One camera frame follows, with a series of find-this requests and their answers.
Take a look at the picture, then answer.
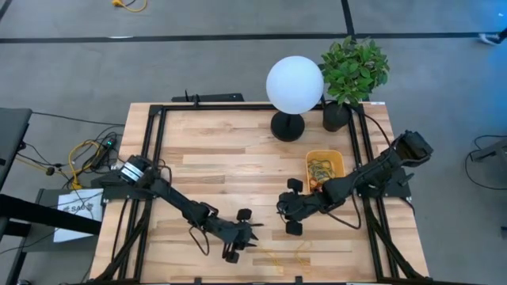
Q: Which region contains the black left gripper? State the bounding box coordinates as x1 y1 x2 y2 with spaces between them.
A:
221 207 265 264

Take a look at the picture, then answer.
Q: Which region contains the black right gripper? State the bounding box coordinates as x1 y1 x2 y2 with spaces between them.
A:
276 177 318 238

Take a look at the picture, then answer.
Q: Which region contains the teal rubber band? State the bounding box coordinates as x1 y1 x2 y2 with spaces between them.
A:
316 164 337 181

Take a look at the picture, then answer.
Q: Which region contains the yellow rubber band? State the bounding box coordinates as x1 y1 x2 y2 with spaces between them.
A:
308 158 336 177
261 245 287 272
293 240 314 270

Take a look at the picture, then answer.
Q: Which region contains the yellow plastic bin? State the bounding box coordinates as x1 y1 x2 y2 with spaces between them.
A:
304 149 347 196

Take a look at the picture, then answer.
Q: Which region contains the white globe table lamp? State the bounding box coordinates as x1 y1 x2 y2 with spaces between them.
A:
265 55 326 143

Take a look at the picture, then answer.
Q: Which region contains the black box with antennas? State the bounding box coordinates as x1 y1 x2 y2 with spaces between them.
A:
170 89 246 104

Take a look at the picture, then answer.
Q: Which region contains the green plant in black pot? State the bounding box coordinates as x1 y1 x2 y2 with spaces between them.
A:
317 35 391 133

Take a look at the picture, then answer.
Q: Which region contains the black power strip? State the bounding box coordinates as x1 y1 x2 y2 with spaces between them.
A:
93 135 119 171

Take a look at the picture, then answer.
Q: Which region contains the white printed paper sheet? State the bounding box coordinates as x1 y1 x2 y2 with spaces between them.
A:
52 188 105 244

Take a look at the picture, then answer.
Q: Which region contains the grey stand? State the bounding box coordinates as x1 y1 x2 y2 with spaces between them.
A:
468 136 507 164

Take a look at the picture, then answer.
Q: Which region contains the grey side table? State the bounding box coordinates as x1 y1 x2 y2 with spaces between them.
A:
22 187 105 254

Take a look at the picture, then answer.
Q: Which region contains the black bar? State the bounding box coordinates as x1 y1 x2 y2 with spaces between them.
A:
0 192 103 238

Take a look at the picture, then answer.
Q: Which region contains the person's foot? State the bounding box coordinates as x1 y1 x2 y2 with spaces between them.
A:
478 29 507 47

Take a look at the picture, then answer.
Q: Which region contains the dark grey desk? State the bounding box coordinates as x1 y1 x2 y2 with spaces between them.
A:
0 107 33 192

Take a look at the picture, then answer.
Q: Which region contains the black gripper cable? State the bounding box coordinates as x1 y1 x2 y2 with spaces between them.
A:
327 193 363 231
187 225 212 257

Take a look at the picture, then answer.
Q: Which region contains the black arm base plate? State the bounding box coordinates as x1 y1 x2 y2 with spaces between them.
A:
90 169 162 201
356 168 413 200

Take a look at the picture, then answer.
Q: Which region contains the black aluminium table frame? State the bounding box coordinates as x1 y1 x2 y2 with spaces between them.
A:
87 103 432 285

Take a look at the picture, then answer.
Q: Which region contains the yellow cable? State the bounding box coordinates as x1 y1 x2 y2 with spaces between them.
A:
67 138 105 191

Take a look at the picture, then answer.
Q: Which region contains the yellow extension cord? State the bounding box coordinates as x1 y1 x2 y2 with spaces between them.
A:
111 0 149 13

